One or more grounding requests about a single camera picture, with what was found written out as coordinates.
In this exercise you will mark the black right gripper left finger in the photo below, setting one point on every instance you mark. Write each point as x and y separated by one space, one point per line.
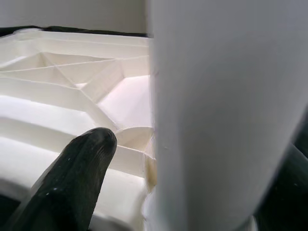
65 187

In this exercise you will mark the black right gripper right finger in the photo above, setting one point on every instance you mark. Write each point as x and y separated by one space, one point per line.
288 197

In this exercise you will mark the white plastic children table top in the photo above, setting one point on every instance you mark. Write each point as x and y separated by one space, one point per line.
48 108

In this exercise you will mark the white plastic table leg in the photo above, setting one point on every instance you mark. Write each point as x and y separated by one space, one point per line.
216 108

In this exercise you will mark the black table cloth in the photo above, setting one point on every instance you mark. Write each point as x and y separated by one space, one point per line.
7 31

